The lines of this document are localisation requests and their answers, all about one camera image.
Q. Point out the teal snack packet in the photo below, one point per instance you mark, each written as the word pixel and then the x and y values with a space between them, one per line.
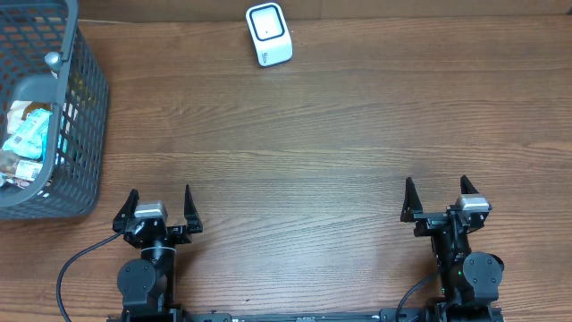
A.
pixel 28 139

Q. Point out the beige brown snack packet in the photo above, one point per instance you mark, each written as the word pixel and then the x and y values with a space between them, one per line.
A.
pixel 19 112

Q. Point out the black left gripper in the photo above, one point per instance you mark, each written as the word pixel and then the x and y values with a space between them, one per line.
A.
pixel 182 235

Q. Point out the silver capped amber bottle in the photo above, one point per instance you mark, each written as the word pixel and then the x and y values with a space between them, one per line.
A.
pixel 54 61

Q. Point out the grey plastic shopping basket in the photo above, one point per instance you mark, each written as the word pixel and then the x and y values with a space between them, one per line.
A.
pixel 68 184

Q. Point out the white barcode scanner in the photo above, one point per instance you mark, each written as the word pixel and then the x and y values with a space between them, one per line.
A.
pixel 269 33

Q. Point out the brown snack packet with label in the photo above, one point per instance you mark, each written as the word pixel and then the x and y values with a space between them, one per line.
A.
pixel 18 171

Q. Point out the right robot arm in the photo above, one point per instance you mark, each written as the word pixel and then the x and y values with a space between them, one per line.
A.
pixel 470 279

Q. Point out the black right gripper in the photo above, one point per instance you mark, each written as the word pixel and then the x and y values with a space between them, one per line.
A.
pixel 440 221

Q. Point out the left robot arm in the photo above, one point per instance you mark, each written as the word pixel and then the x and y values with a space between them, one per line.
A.
pixel 147 283

